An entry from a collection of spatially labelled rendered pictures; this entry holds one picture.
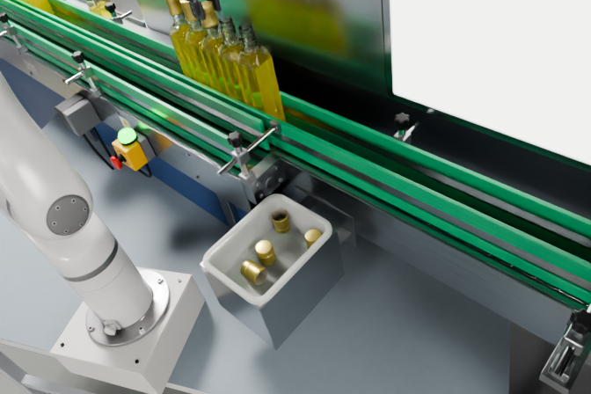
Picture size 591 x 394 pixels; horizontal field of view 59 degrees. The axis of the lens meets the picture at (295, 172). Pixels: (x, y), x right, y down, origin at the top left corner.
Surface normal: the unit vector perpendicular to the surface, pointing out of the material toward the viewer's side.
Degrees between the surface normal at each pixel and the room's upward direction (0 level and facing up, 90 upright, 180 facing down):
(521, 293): 90
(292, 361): 0
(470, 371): 0
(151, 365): 90
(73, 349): 4
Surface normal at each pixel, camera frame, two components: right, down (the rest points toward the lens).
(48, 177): 0.63, -0.14
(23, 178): 0.40, 0.05
